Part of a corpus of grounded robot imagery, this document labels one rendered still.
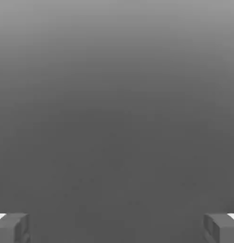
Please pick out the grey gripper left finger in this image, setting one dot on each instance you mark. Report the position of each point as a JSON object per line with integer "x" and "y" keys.
{"x": 8, "y": 228}

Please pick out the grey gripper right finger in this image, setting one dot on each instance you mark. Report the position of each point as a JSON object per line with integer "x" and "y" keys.
{"x": 225, "y": 228}

